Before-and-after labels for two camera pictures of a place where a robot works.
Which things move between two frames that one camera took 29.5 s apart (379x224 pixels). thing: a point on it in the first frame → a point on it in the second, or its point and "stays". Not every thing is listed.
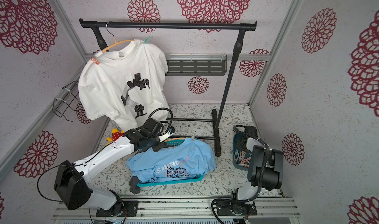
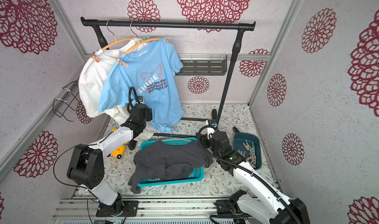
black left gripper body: (156, 143) → (149, 117)
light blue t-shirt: (190, 159) → (150, 67)
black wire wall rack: (68, 97) stays
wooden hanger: (175, 138) → (140, 43)
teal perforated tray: (196, 178) stays
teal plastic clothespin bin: (241, 153) stays
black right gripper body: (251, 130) → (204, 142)
